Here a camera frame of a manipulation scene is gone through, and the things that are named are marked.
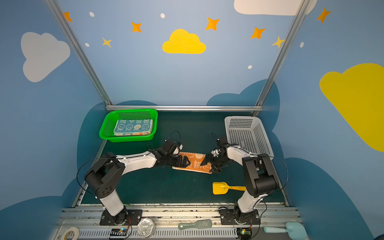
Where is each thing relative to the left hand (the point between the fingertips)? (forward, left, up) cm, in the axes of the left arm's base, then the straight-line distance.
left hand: (184, 161), depth 91 cm
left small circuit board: (-36, +32, -7) cm, 49 cm away
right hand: (-3, -14, 0) cm, 14 cm away
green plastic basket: (+22, +56, +2) cm, 60 cm away
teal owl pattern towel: (+27, +46, 0) cm, 54 cm away
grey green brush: (-32, -9, -2) cm, 34 cm away
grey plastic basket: (+26, -47, -4) cm, 53 cm away
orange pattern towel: (+2, -7, -2) cm, 7 cm away
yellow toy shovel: (-15, -22, -3) cm, 27 cm away
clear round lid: (-35, +16, +2) cm, 38 cm away
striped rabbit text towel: (+21, +32, 0) cm, 38 cm away
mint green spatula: (-34, -56, -3) cm, 66 cm away
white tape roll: (-37, +49, -2) cm, 61 cm away
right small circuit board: (-36, -32, -6) cm, 48 cm away
